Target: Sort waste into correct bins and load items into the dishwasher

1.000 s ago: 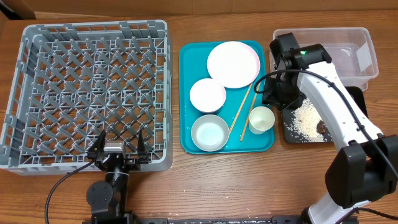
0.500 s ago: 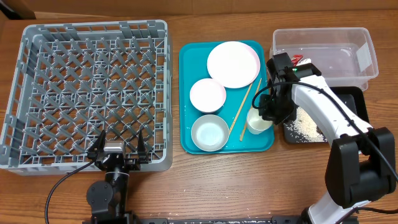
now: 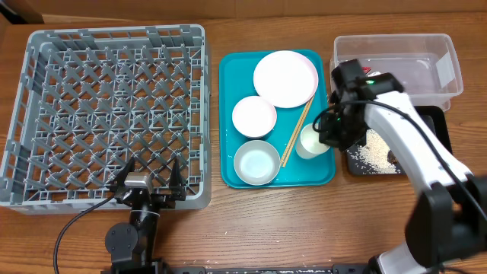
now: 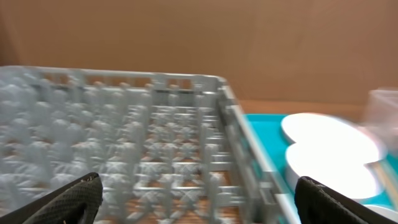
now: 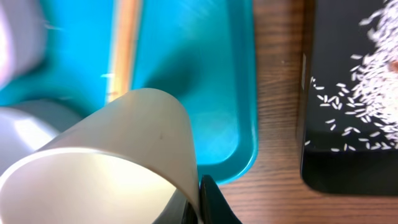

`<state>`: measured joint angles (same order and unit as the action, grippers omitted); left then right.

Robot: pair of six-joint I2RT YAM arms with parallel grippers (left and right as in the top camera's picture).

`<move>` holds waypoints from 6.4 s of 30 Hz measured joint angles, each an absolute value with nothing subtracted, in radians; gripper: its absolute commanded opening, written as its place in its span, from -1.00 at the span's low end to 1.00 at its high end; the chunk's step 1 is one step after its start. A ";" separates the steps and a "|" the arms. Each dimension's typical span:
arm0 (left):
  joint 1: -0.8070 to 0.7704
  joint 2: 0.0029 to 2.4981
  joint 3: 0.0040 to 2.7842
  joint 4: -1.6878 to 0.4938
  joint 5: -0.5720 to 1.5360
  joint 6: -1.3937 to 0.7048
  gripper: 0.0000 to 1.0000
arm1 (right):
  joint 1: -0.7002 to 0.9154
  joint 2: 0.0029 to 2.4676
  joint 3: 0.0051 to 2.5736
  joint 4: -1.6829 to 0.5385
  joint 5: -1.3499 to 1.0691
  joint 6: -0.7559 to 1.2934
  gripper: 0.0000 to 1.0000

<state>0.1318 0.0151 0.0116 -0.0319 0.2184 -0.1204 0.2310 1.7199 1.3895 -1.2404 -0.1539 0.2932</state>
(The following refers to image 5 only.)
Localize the large white plate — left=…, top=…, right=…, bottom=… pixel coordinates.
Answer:
left=1, top=0, right=47, bottom=88

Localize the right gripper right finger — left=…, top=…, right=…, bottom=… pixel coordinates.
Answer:
left=200, top=175, right=242, bottom=224

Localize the teal plastic tray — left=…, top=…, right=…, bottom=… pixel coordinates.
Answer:
left=1, top=0, right=258, bottom=184

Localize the grey bowl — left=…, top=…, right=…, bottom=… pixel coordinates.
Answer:
left=1, top=100, right=83, bottom=173

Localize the spilled rice pile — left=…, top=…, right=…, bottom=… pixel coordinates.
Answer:
left=302, top=0, right=397, bottom=152

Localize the black tray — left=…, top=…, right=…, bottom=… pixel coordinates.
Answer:
left=297, top=15, right=397, bottom=195

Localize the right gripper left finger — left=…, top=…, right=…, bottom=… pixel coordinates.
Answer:
left=153, top=190, right=198, bottom=224

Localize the right wooden chopstick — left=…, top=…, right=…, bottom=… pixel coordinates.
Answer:
left=105, top=0, right=143, bottom=103

